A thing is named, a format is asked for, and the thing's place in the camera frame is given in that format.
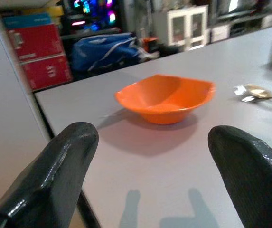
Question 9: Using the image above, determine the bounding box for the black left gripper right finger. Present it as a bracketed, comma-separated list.
[207, 125, 272, 228]

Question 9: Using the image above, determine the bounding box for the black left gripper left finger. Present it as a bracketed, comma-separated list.
[0, 122, 99, 228]

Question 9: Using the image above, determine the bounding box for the silver metal spoon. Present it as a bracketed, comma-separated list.
[234, 83, 272, 107]

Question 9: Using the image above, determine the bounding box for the red cardboard box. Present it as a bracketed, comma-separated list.
[7, 23, 66, 62]
[20, 55, 74, 91]

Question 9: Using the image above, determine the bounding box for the orange square plastic bowl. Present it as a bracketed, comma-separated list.
[113, 74, 216, 125]

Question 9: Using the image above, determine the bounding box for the blue fabric bag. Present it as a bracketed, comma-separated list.
[71, 33, 160, 72]

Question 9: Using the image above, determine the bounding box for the low white tv shelf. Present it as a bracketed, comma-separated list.
[209, 10, 272, 43]

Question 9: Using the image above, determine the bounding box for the blue cardboard box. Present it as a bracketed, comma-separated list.
[2, 13, 53, 30]

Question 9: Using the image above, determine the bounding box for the white glass-door cabinet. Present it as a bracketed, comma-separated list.
[167, 5, 209, 50]

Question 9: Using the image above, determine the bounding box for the orange and black device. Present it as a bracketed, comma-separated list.
[142, 37, 160, 54]

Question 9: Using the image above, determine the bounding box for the yellow cardboard box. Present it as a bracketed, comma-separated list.
[21, 5, 64, 17]

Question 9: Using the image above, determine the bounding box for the computer with coloured lights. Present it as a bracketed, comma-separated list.
[63, 0, 120, 35]

